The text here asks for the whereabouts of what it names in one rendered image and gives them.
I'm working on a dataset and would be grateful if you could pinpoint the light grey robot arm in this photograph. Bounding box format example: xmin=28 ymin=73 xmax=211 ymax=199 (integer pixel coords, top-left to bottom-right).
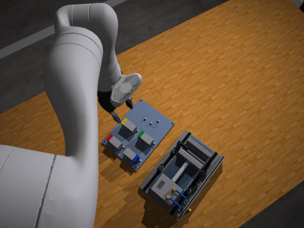
xmin=0 ymin=3 xmax=118 ymax=228

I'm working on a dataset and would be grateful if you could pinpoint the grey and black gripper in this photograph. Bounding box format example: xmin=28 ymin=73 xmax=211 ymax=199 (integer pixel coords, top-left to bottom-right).
xmin=97 ymin=64 xmax=142 ymax=123

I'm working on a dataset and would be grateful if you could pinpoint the grey metal blank with green end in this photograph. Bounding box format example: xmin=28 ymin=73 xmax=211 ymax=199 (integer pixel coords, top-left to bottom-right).
xmin=138 ymin=131 xmax=154 ymax=147

